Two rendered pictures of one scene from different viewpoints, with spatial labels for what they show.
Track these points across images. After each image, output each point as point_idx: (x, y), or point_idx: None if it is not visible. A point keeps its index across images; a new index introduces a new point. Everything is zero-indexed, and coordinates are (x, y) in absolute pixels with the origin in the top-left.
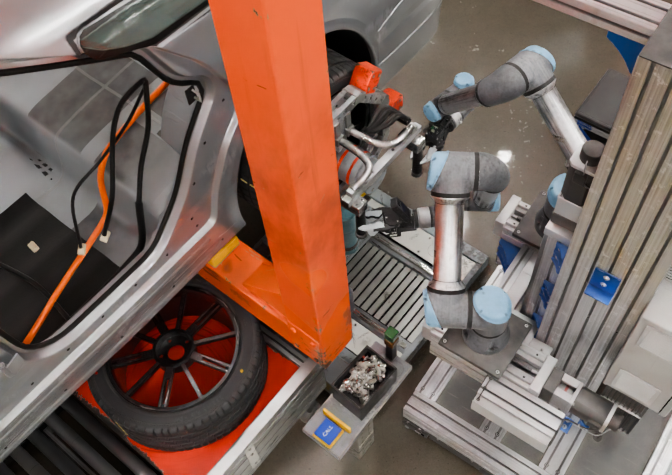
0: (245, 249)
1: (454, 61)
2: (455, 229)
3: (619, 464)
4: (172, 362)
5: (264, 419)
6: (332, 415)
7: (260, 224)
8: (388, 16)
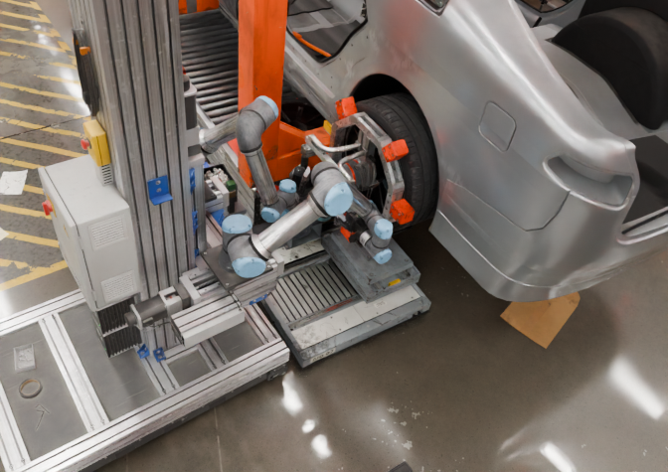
0: (329, 141)
1: (551, 454)
2: (227, 121)
3: (87, 334)
4: None
5: (234, 159)
6: None
7: (404, 248)
8: (458, 185)
